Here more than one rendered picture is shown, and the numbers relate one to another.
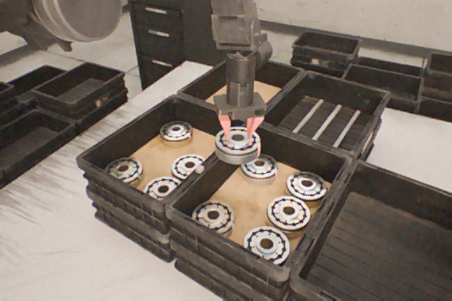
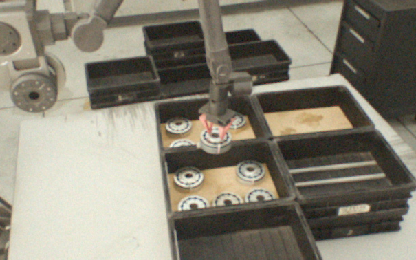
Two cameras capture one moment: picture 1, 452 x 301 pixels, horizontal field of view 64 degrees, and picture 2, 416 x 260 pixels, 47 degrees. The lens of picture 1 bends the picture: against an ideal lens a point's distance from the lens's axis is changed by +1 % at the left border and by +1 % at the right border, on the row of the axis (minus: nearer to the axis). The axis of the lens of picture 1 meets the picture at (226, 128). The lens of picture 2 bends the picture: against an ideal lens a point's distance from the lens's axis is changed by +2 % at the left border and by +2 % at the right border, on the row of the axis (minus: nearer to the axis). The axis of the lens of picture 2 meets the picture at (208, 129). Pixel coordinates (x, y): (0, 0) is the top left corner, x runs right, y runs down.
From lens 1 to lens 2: 1.01 m
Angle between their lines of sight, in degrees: 37
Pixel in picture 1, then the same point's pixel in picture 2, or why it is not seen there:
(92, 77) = (272, 53)
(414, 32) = not seen: outside the picture
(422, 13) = not seen: outside the picture
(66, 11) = (75, 40)
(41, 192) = (150, 117)
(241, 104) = (212, 113)
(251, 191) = (230, 181)
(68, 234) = (140, 146)
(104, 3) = (93, 40)
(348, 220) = (262, 236)
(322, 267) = (211, 241)
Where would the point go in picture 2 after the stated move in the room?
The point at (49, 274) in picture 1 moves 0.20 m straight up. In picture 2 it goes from (115, 159) to (109, 120)
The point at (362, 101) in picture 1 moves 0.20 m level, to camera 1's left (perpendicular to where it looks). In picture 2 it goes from (399, 181) to (347, 153)
